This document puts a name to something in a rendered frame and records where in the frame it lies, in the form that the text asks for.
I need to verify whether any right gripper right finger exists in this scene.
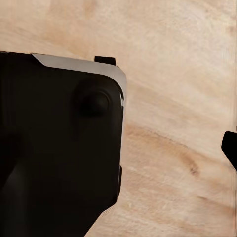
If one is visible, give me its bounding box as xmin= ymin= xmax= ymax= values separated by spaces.
xmin=221 ymin=131 xmax=237 ymax=171

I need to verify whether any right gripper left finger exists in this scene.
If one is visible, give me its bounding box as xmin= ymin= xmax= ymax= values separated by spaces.
xmin=0 ymin=131 xmax=26 ymax=190

